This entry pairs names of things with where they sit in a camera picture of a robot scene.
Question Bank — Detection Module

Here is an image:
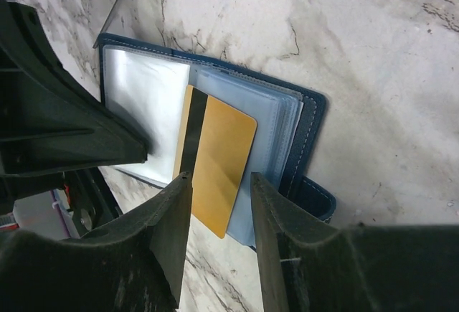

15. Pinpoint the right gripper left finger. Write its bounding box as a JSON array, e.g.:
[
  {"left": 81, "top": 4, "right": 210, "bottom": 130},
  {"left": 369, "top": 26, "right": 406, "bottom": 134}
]
[{"left": 1, "top": 172, "right": 192, "bottom": 311}]

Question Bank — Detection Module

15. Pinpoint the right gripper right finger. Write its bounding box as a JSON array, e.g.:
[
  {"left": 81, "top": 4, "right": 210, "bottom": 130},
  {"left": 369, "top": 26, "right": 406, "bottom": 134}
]
[{"left": 251, "top": 173, "right": 458, "bottom": 311}]

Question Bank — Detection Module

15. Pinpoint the gold credit card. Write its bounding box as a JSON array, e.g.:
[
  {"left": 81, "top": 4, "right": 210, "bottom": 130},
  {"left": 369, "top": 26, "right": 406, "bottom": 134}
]
[{"left": 174, "top": 85, "right": 257, "bottom": 238}]

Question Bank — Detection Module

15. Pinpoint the blue leather card holder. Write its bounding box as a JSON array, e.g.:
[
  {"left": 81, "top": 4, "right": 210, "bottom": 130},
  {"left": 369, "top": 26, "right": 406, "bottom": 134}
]
[{"left": 97, "top": 33, "right": 336, "bottom": 247}]

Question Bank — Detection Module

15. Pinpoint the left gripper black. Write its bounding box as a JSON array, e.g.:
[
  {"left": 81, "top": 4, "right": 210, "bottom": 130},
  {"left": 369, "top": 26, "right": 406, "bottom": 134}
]
[{"left": 1, "top": 0, "right": 147, "bottom": 240}]

